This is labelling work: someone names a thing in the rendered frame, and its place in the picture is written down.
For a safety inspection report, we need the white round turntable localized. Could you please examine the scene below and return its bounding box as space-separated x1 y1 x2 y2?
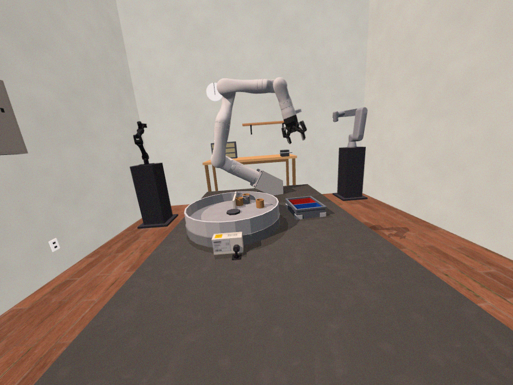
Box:
184 191 280 260

